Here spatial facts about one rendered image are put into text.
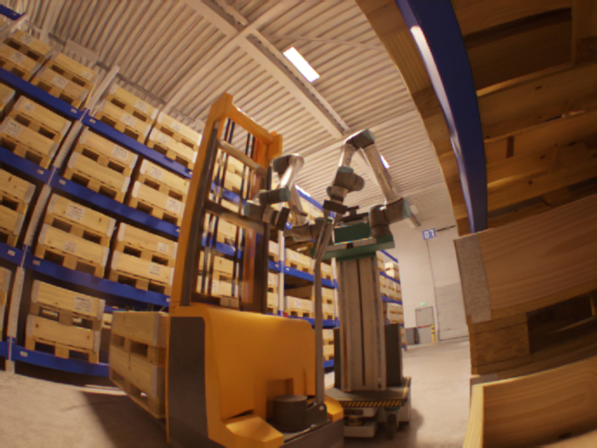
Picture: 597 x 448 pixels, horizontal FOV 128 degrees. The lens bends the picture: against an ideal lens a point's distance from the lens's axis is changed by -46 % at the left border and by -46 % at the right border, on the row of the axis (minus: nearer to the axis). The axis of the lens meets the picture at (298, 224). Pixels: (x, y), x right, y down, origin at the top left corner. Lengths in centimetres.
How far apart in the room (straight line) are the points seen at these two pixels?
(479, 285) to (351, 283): 163
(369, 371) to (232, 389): 123
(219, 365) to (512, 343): 103
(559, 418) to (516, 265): 36
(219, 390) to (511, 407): 99
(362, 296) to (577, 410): 185
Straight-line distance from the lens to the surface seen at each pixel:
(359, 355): 215
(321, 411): 141
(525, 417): 60
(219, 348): 120
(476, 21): 70
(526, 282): 69
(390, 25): 49
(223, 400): 119
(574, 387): 61
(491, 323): 67
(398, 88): 918
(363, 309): 215
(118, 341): 274
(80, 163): 337
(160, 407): 180
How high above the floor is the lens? 75
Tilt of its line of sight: 25 degrees up
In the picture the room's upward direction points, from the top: straight up
